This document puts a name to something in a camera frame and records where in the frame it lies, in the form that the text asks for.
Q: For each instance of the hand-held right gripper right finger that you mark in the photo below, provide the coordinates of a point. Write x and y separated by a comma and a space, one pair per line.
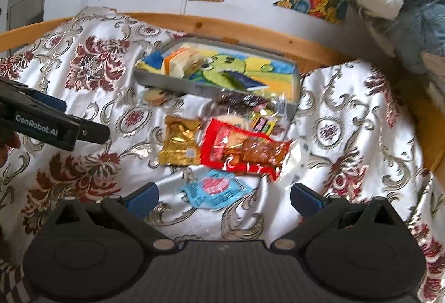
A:
307, 202

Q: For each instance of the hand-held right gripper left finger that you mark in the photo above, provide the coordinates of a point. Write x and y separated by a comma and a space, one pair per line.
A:
140, 204

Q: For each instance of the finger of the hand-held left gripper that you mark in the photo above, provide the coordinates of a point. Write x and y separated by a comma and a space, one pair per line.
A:
94, 132
48, 99

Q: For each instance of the yellow cracker packet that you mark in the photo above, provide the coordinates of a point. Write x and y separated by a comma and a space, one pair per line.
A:
264, 122

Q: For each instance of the red snack packet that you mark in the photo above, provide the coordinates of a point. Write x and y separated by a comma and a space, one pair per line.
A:
222, 150

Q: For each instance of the grey metal tray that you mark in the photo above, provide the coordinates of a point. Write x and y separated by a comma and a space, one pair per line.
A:
187, 86

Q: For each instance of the round white pastry packet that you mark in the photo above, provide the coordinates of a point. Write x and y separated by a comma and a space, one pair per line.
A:
231, 117

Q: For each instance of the clear dark snack packet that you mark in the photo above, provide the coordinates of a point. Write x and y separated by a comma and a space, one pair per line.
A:
243, 100

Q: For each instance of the person's left hand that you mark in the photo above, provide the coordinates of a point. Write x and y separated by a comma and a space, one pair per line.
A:
7, 150

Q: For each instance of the floral printed bedspread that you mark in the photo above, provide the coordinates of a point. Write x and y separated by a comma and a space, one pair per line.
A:
104, 105

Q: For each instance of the clear round biscuit packet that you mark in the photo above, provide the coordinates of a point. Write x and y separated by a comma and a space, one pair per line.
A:
154, 96

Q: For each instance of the gold foil snack packet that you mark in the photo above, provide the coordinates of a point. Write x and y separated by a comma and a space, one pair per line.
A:
180, 143

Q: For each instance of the blue and pink snack packet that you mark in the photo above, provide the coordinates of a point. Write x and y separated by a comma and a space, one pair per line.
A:
215, 188

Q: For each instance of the orange sandwich bread packet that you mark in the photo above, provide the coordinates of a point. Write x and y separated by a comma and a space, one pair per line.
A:
180, 61

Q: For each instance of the dark blue snack packet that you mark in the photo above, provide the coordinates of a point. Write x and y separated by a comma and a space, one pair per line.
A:
245, 80

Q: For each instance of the striped cloth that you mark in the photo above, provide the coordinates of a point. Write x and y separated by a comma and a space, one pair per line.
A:
12, 282

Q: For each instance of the wooden bed frame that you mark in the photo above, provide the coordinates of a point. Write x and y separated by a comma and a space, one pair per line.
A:
226, 27

